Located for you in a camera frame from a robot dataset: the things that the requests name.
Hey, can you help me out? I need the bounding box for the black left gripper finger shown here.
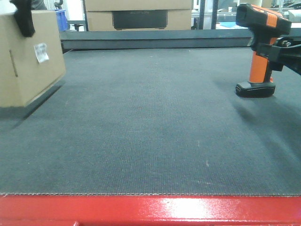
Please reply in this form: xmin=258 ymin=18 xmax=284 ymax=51
xmin=9 ymin=0 xmax=35 ymax=37

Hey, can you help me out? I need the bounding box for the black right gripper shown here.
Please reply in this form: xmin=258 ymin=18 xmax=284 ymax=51
xmin=256 ymin=37 xmax=301 ymax=75

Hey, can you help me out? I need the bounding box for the orange black barcode scanner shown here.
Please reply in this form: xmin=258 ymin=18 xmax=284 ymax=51
xmin=236 ymin=3 xmax=292 ymax=98

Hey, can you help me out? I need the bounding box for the small cardboard package box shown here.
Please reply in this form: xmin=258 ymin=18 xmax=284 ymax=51
xmin=0 ymin=10 xmax=66 ymax=107

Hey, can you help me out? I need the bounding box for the large cardboard box background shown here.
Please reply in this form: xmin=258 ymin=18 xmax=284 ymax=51
xmin=85 ymin=0 xmax=193 ymax=31

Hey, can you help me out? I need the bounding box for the blue plastic bin background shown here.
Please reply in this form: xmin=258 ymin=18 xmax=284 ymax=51
xmin=55 ymin=9 xmax=68 ymax=32

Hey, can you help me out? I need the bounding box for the light blue tray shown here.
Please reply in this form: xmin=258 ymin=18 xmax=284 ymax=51
xmin=216 ymin=22 xmax=243 ymax=29

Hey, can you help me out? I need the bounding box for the dark grey table mat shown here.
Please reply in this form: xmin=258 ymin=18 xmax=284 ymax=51
xmin=0 ymin=48 xmax=301 ymax=196

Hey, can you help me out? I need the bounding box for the grey conveyor rail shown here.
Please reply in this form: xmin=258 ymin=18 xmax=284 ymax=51
xmin=59 ymin=29 xmax=301 ymax=50

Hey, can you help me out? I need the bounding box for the red steel table frame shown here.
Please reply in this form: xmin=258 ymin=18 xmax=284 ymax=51
xmin=0 ymin=195 xmax=301 ymax=226

